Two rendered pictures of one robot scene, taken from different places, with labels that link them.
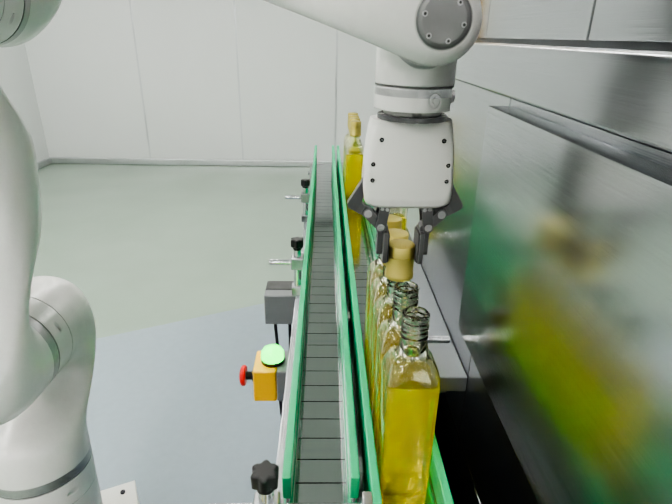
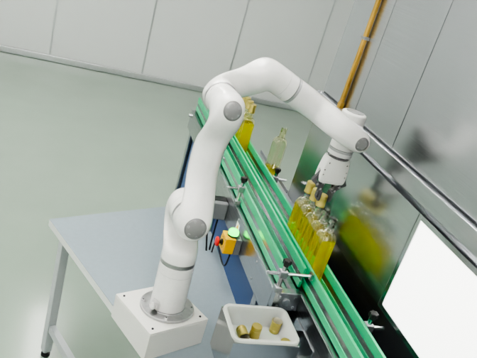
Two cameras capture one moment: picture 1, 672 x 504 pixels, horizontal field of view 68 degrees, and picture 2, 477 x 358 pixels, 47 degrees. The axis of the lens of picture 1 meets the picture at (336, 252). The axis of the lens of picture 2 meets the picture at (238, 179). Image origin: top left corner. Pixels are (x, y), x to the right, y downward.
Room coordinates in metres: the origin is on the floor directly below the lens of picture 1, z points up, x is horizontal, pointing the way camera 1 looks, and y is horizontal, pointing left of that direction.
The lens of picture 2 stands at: (-1.07, 0.79, 2.07)
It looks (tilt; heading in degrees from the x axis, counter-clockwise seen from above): 23 degrees down; 341
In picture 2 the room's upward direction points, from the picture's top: 17 degrees clockwise
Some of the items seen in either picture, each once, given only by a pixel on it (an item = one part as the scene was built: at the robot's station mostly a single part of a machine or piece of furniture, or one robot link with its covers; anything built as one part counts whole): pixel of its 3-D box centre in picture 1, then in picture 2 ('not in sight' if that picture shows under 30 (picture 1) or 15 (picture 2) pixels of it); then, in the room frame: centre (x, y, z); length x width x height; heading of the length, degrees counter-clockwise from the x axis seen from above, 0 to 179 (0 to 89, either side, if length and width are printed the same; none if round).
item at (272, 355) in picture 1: (272, 354); (233, 231); (0.79, 0.12, 1.01); 0.05 x 0.05 x 0.03
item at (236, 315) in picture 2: not in sight; (257, 333); (0.24, 0.14, 0.97); 0.22 x 0.17 x 0.09; 92
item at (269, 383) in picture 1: (272, 376); (229, 243); (0.79, 0.12, 0.96); 0.07 x 0.07 x 0.07; 2
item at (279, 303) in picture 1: (282, 302); (216, 207); (1.07, 0.13, 0.96); 0.08 x 0.08 x 0.08; 2
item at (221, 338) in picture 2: not in sight; (260, 345); (0.24, 0.11, 0.92); 0.27 x 0.17 x 0.15; 92
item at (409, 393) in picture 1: (404, 428); (318, 256); (0.44, -0.08, 1.16); 0.06 x 0.06 x 0.21; 3
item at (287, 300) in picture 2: not in sight; (284, 299); (0.36, 0.02, 1.02); 0.09 x 0.04 x 0.07; 92
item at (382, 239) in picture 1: (375, 233); (316, 190); (0.55, -0.05, 1.35); 0.03 x 0.03 x 0.07; 1
